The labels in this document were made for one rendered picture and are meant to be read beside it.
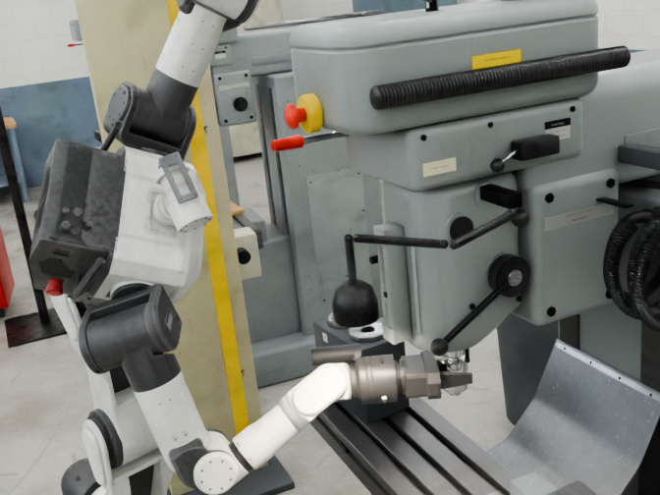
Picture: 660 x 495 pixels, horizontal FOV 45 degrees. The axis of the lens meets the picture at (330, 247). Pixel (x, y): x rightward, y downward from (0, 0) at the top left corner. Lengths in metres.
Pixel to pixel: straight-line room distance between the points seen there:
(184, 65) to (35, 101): 8.68
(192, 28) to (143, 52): 1.39
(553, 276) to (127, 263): 0.74
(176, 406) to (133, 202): 0.37
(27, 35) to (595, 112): 9.11
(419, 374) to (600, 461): 0.45
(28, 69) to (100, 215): 8.78
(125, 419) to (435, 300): 0.83
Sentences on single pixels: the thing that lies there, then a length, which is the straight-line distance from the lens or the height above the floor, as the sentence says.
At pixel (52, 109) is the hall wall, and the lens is 10.23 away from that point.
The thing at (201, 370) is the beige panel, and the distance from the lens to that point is 3.25.
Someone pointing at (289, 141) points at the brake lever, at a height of 1.70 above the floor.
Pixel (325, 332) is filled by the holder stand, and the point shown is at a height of 1.16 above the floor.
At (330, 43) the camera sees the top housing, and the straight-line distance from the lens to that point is 1.18.
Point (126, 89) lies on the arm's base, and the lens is 1.57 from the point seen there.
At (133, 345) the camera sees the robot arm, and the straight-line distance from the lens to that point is 1.39.
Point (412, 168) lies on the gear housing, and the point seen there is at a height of 1.67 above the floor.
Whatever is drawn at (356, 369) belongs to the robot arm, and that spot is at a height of 1.27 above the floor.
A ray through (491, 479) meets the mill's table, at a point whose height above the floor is 0.98.
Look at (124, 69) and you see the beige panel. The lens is 2.92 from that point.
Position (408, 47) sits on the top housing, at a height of 1.85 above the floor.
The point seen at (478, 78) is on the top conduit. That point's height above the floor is 1.80.
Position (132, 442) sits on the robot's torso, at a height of 1.02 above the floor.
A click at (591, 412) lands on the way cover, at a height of 1.05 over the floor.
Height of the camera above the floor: 1.95
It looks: 18 degrees down
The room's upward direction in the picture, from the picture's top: 6 degrees counter-clockwise
